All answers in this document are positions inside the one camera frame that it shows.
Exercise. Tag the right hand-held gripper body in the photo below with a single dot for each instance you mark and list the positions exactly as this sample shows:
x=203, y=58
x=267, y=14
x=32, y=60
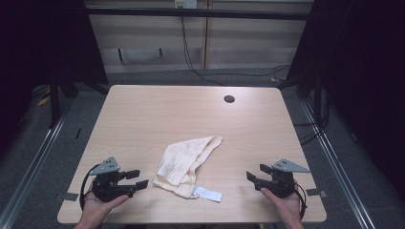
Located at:
x=280, y=183

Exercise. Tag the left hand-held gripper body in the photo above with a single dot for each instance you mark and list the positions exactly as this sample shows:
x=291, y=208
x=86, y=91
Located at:
x=106, y=187

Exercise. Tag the cream cloth with white label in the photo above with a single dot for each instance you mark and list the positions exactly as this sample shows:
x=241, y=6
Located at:
x=181, y=165

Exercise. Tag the person's left hand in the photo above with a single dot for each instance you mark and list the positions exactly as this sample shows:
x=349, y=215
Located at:
x=97, y=208

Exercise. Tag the person's right hand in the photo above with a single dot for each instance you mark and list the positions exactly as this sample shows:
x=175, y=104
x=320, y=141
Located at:
x=285, y=206

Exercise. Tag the grey tape strip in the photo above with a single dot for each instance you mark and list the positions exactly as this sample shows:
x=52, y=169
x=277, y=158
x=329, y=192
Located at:
x=70, y=197
x=316, y=192

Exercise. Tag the black metal stand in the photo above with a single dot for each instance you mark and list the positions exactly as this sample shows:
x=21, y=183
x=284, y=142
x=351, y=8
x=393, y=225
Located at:
x=54, y=105

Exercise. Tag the dark curtain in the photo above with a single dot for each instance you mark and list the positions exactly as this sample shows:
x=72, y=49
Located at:
x=41, y=41
x=363, y=63

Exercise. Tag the black crossbeam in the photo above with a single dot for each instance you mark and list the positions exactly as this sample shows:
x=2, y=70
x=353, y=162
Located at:
x=197, y=13

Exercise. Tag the metal floor rail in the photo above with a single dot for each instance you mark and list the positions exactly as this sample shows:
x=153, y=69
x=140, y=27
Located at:
x=334, y=165
x=35, y=159

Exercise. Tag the black wall hook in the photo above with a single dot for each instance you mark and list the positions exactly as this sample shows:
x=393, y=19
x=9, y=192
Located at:
x=120, y=55
x=160, y=52

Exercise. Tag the white wall socket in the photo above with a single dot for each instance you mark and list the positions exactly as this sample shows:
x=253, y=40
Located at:
x=186, y=4

